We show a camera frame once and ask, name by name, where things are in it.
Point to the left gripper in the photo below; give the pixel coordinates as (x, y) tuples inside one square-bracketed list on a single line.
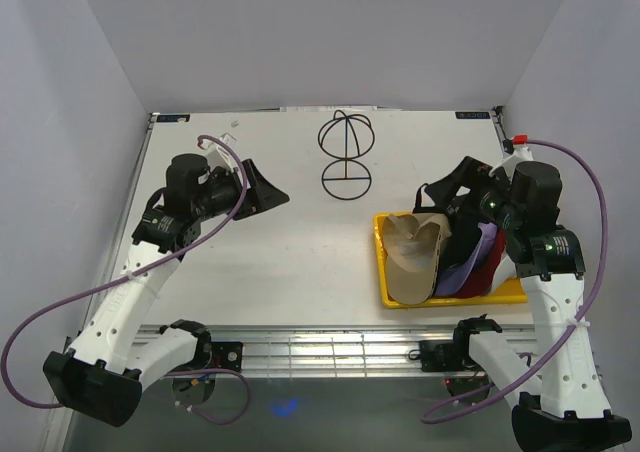
[(261, 197)]

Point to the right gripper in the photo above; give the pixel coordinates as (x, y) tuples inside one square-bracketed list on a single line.
[(470, 174)]

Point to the black baseball cap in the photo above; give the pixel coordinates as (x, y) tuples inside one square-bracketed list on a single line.
[(465, 233)]

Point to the beige baseball cap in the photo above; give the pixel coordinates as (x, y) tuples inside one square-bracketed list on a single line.
[(413, 243)]

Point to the purple baseball cap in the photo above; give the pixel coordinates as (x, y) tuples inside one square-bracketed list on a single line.
[(449, 281)]

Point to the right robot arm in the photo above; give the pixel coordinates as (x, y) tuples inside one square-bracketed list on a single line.
[(557, 403)]

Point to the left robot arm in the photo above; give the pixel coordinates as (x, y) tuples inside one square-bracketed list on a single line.
[(100, 375)]

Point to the red baseball cap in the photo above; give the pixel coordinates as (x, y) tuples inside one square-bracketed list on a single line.
[(480, 280)]

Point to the white baseball cap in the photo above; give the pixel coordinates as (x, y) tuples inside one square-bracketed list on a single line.
[(504, 266)]

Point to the yellow plastic tray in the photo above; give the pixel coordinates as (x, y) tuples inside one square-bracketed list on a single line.
[(510, 293)]

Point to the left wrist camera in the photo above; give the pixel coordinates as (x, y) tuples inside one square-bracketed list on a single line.
[(216, 152)]

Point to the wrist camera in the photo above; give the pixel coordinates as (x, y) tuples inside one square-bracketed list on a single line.
[(216, 152), (516, 151)]

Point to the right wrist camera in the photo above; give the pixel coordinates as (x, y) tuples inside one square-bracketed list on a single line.
[(516, 151)]

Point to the black wire hat stand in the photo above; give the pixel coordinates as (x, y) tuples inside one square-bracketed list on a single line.
[(346, 138)]

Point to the aluminium frame rail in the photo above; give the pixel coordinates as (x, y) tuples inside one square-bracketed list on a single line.
[(298, 285)]

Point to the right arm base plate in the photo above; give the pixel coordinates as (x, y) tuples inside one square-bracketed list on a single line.
[(440, 356)]

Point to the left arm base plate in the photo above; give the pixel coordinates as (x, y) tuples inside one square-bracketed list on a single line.
[(226, 355)]

